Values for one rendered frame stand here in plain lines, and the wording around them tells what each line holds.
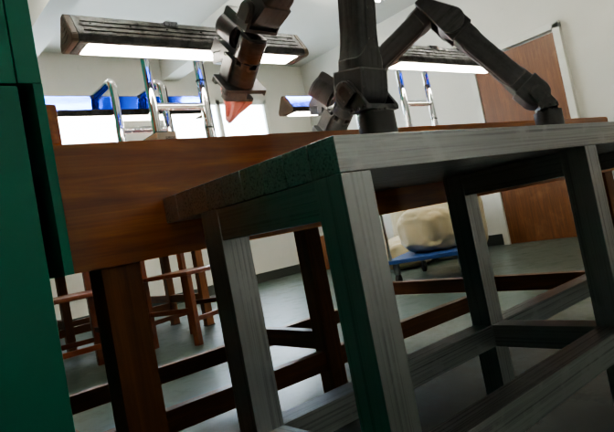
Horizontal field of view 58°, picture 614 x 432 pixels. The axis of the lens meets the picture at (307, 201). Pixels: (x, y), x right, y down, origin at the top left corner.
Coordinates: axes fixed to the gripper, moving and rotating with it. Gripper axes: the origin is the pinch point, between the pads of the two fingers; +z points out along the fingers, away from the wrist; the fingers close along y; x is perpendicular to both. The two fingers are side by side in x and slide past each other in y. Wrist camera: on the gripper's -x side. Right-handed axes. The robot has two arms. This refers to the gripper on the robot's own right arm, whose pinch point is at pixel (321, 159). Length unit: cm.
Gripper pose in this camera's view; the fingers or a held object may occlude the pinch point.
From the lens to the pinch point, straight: 153.1
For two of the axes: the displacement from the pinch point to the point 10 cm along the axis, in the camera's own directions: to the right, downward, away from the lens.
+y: -7.7, 1.1, -6.2
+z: -3.5, 7.5, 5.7
